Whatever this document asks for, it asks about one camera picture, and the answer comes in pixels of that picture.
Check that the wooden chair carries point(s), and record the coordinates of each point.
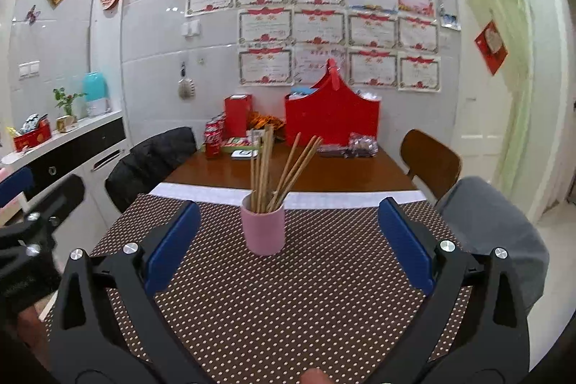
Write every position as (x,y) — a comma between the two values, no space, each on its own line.
(429,161)

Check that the grey cloth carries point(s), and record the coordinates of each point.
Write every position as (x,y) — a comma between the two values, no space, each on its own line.
(495,226)

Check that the white door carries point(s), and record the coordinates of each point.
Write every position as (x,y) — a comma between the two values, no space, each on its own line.
(477,150)

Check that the teal white water dispenser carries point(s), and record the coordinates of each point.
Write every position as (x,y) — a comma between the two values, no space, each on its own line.
(96,94)

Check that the white sideboard cabinet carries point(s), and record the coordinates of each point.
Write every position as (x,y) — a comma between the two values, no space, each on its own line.
(90,150)

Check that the person's right hand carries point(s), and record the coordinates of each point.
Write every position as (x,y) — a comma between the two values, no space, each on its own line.
(315,377)

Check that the person's left hand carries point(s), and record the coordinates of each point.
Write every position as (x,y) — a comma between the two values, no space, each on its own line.
(31,328)

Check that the green tray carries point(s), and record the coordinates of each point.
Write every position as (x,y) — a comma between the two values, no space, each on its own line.
(238,144)

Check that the red tin with snacks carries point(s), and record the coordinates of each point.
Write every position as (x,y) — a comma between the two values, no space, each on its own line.
(31,136)

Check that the clear plastic bag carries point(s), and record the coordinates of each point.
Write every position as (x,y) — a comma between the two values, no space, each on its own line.
(363,144)

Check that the brown polka dot table mat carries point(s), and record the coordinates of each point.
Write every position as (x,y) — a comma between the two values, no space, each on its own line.
(292,298)

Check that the red gift basket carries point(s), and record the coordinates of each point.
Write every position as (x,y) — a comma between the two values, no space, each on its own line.
(333,114)

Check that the small wall photo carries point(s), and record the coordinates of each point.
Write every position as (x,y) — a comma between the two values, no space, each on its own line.
(450,21)

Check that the green curtain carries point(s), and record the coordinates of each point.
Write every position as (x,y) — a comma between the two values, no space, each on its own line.
(499,6)

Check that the orange snack bags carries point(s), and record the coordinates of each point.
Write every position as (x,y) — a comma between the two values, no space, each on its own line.
(274,121)

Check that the red soda can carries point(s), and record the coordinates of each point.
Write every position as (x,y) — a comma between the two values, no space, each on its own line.
(215,127)
(213,145)
(219,119)

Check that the tall red box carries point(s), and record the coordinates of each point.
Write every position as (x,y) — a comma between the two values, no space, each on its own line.
(237,114)

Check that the small green plant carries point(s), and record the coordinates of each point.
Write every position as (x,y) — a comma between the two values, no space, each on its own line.
(67,98)

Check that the small gold box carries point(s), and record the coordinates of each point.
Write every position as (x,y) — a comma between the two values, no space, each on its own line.
(67,124)

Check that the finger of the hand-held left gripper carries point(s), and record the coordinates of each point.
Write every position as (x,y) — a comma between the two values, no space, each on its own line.
(15,186)
(63,197)

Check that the group of award certificates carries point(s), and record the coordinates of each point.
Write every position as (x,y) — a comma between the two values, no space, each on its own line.
(315,28)

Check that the dark flat packets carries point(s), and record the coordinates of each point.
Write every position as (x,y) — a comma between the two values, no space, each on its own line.
(335,151)

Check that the bunch of wooden chopsticks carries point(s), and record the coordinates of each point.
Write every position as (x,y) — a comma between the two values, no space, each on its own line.
(263,168)

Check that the butterfly wall decoration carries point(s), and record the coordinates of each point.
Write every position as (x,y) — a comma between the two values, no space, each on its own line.
(31,14)

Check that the red diamond door decoration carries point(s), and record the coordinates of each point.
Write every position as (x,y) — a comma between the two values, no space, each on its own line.
(491,46)

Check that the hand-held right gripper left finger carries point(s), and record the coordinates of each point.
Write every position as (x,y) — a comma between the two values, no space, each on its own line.
(173,244)

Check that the white double wall switch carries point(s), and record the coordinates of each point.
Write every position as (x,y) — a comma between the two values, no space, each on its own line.
(191,28)

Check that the small white device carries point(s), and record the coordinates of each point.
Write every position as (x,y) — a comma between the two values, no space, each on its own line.
(245,154)

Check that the black jacket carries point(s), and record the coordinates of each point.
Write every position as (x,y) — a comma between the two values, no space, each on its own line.
(148,163)

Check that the pink cup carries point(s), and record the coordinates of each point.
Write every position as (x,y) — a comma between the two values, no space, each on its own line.
(263,229)

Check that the white cloth strip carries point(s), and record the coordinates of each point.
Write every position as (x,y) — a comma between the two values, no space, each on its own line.
(351,197)

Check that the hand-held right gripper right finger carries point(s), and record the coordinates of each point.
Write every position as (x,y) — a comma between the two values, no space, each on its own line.
(405,240)

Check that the white wide wall switch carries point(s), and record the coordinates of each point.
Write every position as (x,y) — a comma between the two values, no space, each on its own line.
(29,68)

